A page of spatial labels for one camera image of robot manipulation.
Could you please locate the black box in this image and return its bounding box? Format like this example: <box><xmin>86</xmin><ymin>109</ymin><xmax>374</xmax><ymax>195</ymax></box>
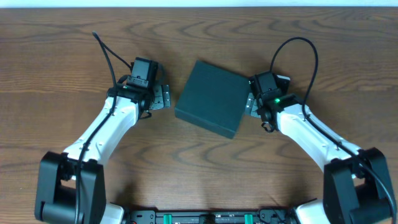
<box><xmin>174</xmin><ymin>60</ymin><xmax>250</xmax><ymax>139</ymax></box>

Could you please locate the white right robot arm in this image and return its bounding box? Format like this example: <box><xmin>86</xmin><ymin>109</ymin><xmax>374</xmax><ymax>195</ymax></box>
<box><xmin>246</xmin><ymin>72</ymin><xmax>397</xmax><ymax>223</ymax></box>

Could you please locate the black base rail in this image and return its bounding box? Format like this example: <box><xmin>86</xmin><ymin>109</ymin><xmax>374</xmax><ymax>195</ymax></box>
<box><xmin>121</xmin><ymin>208</ymin><xmax>298</xmax><ymax>224</ymax></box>

